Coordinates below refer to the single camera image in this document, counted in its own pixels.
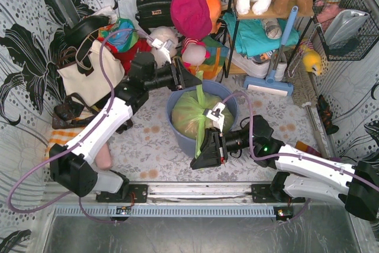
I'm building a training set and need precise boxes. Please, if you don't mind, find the blue round trash bin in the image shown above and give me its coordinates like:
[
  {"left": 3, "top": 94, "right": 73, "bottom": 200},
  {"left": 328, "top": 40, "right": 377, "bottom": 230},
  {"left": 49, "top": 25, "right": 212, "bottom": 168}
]
[{"left": 165, "top": 79, "right": 239, "bottom": 158}]

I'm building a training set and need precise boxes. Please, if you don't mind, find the green trash bag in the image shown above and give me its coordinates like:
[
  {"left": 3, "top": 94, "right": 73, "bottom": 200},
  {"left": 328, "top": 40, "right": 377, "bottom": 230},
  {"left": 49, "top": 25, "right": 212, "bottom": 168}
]
[{"left": 166, "top": 79, "right": 232, "bottom": 158}]

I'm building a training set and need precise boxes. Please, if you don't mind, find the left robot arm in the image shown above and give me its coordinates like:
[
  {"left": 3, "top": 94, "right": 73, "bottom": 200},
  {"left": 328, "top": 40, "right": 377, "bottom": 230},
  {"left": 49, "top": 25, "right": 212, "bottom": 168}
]
[{"left": 49, "top": 52, "right": 202, "bottom": 203}]

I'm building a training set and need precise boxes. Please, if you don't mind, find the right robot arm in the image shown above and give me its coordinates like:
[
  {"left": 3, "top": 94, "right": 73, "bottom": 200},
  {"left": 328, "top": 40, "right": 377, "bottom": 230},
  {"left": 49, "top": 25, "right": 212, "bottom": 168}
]
[{"left": 190, "top": 115, "right": 378, "bottom": 221}]

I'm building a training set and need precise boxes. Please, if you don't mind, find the colourful printed bag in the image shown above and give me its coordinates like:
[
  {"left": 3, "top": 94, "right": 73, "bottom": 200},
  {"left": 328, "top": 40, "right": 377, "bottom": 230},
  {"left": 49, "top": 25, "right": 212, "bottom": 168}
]
[{"left": 97, "top": 18, "right": 139, "bottom": 53}]

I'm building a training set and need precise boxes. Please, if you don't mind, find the magenta cloth bag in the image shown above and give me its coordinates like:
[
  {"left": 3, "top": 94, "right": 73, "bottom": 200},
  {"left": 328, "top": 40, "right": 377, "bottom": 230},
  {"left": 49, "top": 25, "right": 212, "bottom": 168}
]
[{"left": 170, "top": 0, "right": 212, "bottom": 40}]

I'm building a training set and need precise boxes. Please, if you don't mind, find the cream canvas tote bag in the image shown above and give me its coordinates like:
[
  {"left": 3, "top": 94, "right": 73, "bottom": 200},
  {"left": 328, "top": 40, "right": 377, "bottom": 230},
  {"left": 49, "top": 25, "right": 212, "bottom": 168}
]
[{"left": 58, "top": 40, "right": 125, "bottom": 105}]

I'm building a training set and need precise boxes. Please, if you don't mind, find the brown patterned bag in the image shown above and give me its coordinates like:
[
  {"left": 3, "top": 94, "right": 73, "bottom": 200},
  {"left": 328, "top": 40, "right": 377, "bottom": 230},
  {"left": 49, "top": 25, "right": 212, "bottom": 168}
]
[{"left": 52, "top": 92, "right": 134, "bottom": 134}]

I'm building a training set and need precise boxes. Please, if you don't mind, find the rainbow striped cloth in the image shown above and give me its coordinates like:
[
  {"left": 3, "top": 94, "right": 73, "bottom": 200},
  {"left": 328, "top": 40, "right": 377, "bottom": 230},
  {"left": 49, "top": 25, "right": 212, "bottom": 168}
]
[{"left": 186, "top": 36, "right": 229, "bottom": 79}]

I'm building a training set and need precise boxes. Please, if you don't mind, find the pink faced plush doll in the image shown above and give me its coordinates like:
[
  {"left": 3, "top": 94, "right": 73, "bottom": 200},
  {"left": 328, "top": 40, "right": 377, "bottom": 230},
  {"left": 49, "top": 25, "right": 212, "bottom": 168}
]
[{"left": 181, "top": 37, "right": 211, "bottom": 69}]

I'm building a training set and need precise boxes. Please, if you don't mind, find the red cloth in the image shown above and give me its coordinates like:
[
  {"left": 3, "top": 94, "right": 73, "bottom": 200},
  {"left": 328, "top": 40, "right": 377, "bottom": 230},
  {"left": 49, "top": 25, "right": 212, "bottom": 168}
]
[{"left": 106, "top": 39, "right": 152, "bottom": 74}]

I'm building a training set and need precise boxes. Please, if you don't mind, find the cream plush lamb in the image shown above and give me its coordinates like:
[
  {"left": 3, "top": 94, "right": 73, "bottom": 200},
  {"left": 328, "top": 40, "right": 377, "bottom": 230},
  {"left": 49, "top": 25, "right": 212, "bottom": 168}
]
[{"left": 147, "top": 26, "right": 178, "bottom": 68}]

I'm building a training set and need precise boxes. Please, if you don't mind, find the black leather handbag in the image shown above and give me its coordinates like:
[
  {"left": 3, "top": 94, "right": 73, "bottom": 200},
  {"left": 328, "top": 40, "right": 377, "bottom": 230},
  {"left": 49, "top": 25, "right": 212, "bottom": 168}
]
[{"left": 135, "top": 0, "right": 174, "bottom": 34}]

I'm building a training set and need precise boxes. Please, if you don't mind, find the blue floor sweeper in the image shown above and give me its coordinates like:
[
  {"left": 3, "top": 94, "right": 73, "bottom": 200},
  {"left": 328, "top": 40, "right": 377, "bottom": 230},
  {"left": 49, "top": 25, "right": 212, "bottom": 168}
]
[{"left": 243, "top": 5, "right": 298, "bottom": 96}]

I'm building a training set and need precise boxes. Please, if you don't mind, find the white sneaker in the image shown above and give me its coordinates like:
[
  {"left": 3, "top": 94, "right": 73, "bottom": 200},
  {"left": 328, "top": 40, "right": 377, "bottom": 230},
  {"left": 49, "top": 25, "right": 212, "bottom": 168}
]
[{"left": 229, "top": 53, "right": 287, "bottom": 81}]

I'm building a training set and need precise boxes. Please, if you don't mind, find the teal folded cloth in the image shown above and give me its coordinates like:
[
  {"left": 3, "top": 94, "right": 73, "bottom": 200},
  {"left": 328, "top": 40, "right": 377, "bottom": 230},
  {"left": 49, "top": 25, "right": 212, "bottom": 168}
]
[{"left": 223, "top": 12, "right": 300, "bottom": 57}]

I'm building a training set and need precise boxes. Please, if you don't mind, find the orange plush toy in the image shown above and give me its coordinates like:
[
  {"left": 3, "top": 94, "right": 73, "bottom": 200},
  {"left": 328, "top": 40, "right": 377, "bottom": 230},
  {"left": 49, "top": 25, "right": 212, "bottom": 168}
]
[{"left": 206, "top": 0, "right": 221, "bottom": 34}]

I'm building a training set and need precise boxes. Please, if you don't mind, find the grey patterned ball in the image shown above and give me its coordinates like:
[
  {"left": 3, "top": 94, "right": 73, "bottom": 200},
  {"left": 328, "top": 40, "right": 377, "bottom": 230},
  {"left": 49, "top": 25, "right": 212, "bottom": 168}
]
[{"left": 261, "top": 18, "right": 282, "bottom": 40}]

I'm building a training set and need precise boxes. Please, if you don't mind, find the black orange toy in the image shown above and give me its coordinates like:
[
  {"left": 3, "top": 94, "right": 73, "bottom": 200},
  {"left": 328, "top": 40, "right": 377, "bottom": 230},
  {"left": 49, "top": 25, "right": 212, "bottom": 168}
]
[{"left": 316, "top": 94, "right": 339, "bottom": 135}]

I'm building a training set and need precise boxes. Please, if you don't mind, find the black round hat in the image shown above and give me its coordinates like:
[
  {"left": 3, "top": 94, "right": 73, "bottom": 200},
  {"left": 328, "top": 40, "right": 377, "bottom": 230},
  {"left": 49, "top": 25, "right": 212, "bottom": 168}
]
[{"left": 64, "top": 15, "right": 110, "bottom": 47}]

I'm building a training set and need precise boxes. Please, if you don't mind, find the yellow plush duck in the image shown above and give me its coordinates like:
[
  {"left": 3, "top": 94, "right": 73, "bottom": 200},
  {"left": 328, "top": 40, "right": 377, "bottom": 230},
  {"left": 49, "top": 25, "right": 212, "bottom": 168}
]
[{"left": 300, "top": 41, "right": 322, "bottom": 76}]

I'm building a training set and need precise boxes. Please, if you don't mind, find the orange white checked towel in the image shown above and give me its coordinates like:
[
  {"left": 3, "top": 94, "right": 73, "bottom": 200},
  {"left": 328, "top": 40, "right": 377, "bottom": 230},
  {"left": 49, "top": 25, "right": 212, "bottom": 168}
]
[{"left": 44, "top": 127, "right": 84, "bottom": 160}]

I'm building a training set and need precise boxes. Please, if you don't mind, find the silver foil pouch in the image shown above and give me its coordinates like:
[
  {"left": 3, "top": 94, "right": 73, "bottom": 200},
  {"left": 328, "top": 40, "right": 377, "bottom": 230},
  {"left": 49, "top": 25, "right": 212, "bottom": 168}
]
[{"left": 324, "top": 9, "right": 370, "bottom": 46}]

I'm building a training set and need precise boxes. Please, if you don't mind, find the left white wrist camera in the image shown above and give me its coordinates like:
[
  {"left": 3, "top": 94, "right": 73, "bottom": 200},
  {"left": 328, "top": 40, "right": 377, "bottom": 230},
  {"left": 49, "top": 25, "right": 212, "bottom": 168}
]
[{"left": 150, "top": 39, "right": 173, "bottom": 66}]

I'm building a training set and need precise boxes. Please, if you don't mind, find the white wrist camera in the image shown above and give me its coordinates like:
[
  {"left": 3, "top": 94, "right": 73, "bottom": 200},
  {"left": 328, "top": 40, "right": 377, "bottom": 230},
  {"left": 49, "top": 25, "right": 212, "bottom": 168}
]
[
  {"left": 203, "top": 102, "right": 226, "bottom": 132},
  {"left": 150, "top": 39, "right": 173, "bottom": 66}
]

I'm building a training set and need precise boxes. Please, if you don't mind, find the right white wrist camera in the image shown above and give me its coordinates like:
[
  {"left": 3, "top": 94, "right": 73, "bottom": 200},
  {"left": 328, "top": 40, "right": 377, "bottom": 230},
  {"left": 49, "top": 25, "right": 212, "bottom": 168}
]
[{"left": 203, "top": 102, "right": 226, "bottom": 132}]

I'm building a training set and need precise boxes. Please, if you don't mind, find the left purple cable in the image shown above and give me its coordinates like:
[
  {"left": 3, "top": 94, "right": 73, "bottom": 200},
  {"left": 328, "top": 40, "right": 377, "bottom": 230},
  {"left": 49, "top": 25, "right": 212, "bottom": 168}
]
[{"left": 6, "top": 28, "right": 155, "bottom": 224}]

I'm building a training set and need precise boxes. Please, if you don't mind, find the purple cable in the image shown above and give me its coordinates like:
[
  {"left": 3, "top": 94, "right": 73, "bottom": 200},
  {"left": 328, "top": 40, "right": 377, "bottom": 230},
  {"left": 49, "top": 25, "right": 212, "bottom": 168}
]
[
  {"left": 221, "top": 92, "right": 379, "bottom": 223},
  {"left": 6, "top": 28, "right": 155, "bottom": 224}
]

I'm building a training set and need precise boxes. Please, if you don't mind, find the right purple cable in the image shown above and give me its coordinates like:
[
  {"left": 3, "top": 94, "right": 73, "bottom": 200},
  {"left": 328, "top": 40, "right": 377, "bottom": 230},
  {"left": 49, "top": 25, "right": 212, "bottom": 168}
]
[{"left": 221, "top": 92, "right": 379, "bottom": 223}]

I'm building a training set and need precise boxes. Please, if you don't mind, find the black wire basket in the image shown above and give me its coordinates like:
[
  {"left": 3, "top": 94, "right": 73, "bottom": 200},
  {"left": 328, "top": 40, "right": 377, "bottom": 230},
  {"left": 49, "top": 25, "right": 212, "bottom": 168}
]
[{"left": 313, "top": 0, "right": 378, "bottom": 61}]

